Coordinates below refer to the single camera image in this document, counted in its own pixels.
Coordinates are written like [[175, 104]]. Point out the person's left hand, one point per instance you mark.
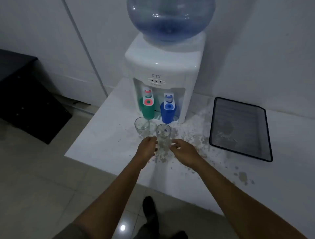
[[146, 150]]

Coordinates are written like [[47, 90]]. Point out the person's right hand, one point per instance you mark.
[[187, 154]]

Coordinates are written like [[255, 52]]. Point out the clear drinking glass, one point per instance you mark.
[[142, 128], [163, 139]]

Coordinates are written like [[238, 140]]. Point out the green plastic cup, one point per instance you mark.
[[146, 113]]

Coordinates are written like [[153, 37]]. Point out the blue plastic cup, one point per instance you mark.
[[166, 117]]

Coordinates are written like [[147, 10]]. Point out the black mesh tray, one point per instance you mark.
[[240, 129]]

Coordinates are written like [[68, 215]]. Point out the person's left forearm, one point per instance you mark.
[[115, 194]]

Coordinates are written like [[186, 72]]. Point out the person's right forearm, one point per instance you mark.
[[233, 199]]

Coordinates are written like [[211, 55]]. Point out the person's left shoe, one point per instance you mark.
[[150, 209]]

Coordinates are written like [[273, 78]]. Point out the person's shoe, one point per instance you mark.
[[180, 235], [150, 209]]

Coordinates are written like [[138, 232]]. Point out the person's right shoe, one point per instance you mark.
[[180, 235]]

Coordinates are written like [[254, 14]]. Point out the white water dispenser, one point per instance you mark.
[[165, 64]]

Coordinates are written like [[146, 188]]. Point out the large blue water bottle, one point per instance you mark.
[[169, 19]]

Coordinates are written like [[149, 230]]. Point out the black cabinet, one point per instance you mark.
[[27, 98]]

